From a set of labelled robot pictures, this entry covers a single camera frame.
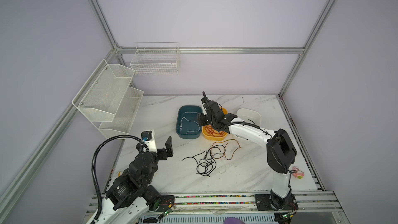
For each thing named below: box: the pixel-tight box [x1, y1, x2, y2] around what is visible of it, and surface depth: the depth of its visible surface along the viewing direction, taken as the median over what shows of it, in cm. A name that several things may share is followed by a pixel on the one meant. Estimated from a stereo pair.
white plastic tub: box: [236, 108, 262, 128], surface depth 107 cm
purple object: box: [223, 216, 245, 224], surface depth 71 cm
